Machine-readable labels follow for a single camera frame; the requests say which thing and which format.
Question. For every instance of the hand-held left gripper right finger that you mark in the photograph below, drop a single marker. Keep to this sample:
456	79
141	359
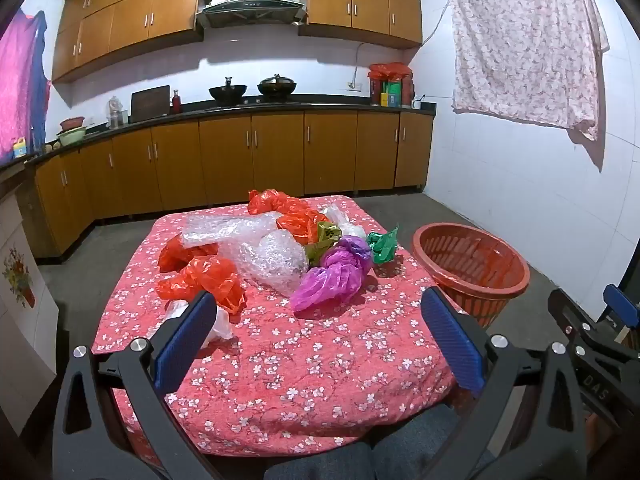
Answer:
452	340

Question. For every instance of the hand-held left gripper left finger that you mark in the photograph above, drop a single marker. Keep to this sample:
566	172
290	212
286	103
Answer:
185	340

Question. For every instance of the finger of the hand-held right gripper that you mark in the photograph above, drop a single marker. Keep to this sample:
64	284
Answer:
567	310
620	307

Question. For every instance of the white plastic bag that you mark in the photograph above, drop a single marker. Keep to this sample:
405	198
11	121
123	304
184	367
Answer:
220	325

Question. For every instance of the orange plastic basket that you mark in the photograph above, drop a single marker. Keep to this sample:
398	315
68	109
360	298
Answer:
500	280

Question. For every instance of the red plastic bag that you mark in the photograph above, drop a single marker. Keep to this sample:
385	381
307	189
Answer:
175	255
270	202

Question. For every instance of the clear bubble wrap sheet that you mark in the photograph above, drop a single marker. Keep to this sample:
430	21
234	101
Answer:
220	227

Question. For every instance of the bubble wrap bundle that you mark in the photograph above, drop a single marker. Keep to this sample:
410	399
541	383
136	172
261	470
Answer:
272	260

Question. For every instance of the purple plastic bag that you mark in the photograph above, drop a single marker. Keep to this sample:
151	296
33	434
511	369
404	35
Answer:
330	280

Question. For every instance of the olive green plastic bag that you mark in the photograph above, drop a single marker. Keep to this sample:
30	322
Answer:
322	242

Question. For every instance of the large orange-red plastic bag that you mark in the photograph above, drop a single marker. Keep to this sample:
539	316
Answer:
300	225

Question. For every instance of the red floral tablecloth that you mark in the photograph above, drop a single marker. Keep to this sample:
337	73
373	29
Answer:
300	360

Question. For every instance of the white cabinet with flower sticker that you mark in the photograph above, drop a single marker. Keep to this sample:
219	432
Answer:
22	310

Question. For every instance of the wooden lower kitchen cabinets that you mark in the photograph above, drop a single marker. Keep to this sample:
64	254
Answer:
275	160

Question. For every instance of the green basin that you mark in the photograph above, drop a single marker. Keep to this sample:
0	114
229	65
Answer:
72	136

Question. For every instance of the glass jar with plastic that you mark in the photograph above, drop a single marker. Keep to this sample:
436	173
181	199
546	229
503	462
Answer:
116	115

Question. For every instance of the red bottle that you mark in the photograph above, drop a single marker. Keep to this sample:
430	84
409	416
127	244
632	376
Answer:
176	102

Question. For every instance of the dark wooden cutting board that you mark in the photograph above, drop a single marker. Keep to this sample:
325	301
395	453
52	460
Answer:
150	104

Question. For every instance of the red basin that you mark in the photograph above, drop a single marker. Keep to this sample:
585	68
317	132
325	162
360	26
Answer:
73	123

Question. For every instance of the green box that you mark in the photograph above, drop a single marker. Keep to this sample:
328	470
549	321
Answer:
395	96

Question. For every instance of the yellow packet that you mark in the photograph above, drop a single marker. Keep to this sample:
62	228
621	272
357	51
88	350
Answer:
20	149

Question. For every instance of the pale floral hanging cloth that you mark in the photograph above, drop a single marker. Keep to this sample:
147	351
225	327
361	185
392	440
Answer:
525	45

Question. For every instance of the black wok with lid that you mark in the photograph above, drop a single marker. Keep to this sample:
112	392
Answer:
277	87

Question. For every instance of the red bag over bottles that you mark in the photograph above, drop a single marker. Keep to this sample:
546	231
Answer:
392	72

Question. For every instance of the pink and blue hanging cloth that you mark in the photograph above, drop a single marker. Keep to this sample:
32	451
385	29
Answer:
20	90

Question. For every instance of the wooden upper cabinet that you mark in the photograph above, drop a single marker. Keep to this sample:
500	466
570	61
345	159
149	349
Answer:
130	20
370	5

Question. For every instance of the white wall socket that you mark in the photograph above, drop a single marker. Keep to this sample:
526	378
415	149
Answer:
354	86

